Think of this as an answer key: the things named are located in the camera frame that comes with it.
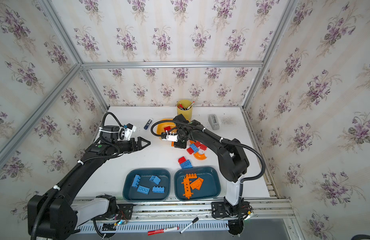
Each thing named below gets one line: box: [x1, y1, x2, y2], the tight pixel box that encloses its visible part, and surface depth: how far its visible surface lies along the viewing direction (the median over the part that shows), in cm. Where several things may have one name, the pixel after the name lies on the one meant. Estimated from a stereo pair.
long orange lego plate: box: [181, 173, 197, 199], surface depth 82 cm
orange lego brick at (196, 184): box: [189, 177, 204, 190], surface depth 82 cm
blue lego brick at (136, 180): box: [131, 174, 141, 188], surface depth 83 cm
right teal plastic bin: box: [174, 166, 221, 201], surface depth 82 cm
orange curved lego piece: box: [193, 152, 207, 160], surface depth 95 cm
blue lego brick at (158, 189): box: [152, 186, 165, 193], surface depth 80 cm
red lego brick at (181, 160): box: [178, 156, 187, 165], surface depth 91 cm
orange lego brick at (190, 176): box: [183, 173, 198, 181], surface depth 84 cm
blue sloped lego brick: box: [149, 175, 162, 185], surface depth 83 cm
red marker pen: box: [147, 227, 179, 236], surface depth 69 cm
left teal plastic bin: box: [123, 179, 171, 202], surface depth 80 cm
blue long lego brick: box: [189, 143, 199, 153], surface depth 97 cm
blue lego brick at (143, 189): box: [136, 185, 151, 195], surface depth 81 cm
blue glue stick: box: [143, 118, 153, 130], surface depth 109 cm
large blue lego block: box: [180, 159, 193, 169], surface depth 90 cm
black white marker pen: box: [179, 216, 199, 234], surface depth 71 cm
